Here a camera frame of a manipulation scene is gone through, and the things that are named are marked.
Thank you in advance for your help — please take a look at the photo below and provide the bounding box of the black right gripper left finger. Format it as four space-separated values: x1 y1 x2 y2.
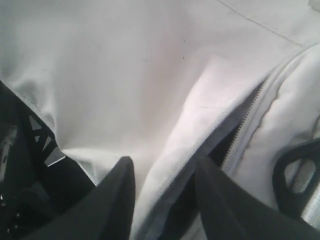
26 156 136 240

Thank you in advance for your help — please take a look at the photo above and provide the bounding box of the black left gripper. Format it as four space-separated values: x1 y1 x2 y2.
0 85 95 240

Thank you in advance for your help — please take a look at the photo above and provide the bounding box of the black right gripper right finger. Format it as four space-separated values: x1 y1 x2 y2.
195 158 320 240

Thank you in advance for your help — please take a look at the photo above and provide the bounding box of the cream fabric duffel bag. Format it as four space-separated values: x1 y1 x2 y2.
0 0 320 240

